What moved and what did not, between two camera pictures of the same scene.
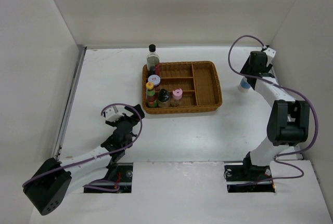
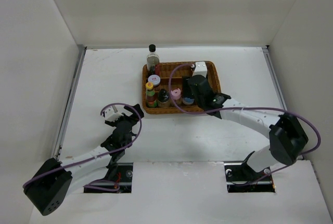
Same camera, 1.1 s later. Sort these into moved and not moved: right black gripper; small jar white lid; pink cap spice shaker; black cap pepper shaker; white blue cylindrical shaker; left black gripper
Moved: white blue cylindrical shaker; right black gripper
Not moved: small jar white lid; pink cap spice shaker; black cap pepper shaker; left black gripper
